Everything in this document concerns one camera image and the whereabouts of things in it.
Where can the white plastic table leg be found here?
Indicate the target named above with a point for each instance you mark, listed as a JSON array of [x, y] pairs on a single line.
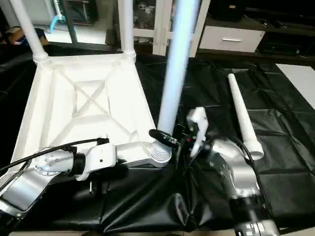
[[126, 29], [243, 113], [29, 29], [174, 73]]

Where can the white plastic table top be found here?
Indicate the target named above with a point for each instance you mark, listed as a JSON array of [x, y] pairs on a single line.
[[88, 98]]

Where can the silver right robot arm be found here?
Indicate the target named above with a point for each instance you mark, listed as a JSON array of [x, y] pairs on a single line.
[[236, 177]]

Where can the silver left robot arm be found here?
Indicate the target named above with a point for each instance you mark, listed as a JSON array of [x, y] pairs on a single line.
[[29, 182]]

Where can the black work mat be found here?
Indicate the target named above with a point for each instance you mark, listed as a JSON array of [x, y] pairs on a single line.
[[147, 201]]

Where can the white low drawer unit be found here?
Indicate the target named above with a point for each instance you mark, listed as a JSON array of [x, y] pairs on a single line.
[[231, 38]]

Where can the white glass-door cabinet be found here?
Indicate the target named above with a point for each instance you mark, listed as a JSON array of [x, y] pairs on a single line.
[[157, 24]]

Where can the white sheet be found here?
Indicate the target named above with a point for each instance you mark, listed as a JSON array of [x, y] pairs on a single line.
[[300, 83]]

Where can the grey metal pole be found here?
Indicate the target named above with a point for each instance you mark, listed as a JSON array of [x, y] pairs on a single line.
[[70, 22]]

